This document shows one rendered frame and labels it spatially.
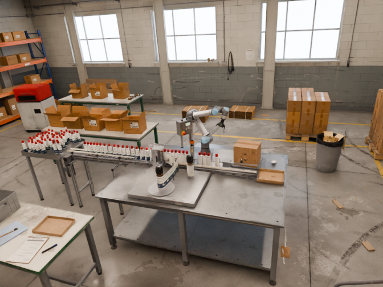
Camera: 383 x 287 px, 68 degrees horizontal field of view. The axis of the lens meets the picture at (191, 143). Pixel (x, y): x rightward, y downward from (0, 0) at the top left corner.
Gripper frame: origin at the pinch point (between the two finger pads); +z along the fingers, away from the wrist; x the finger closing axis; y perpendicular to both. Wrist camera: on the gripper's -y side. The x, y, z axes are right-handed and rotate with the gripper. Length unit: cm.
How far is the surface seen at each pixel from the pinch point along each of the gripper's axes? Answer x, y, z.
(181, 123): -49, 39, -3
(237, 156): 31.4, 28.3, 17.8
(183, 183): -25, 72, 59
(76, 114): -273, -164, 79
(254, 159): 51, 36, 13
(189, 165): -24, 66, 38
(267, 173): 70, 45, 24
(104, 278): -78, 111, 182
